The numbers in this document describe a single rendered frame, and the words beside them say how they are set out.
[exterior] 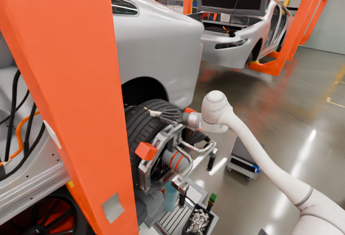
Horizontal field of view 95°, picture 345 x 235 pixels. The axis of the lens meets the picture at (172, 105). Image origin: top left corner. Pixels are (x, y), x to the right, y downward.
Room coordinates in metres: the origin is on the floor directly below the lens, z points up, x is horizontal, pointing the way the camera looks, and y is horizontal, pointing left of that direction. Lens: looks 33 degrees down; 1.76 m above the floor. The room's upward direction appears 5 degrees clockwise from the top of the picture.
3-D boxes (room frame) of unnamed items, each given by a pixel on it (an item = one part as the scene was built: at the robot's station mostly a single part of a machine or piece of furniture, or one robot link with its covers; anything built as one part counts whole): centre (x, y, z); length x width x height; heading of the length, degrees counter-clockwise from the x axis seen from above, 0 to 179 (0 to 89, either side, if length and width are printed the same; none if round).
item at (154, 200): (0.87, 0.11, 0.32); 0.40 x 0.30 x 0.28; 142
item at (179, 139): (0.77, -0.18, 1.03); 0.19 x 0.18 x 0.11; 52
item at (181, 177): (0.61, -0.06, 1.03); 0.19 x 0.18 x 0.11; 52
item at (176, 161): (0.72, -0.08, 0.85); 0.21 x 0.14 x 0.14; 52
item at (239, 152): (1.39, -0.99, 0.17); 0.43 x 0.36 x 0.34; 152
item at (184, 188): (0.50, -0.08, 0.93); 0.09 x 0.05 x 0.05; 52
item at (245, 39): (5.35, -1.95, 1.49); 4.95 x 1.86 x 1.59; 142
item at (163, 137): (0.76, -0.02, 0.85); 0.54 x 0.07 x 0.54; 142
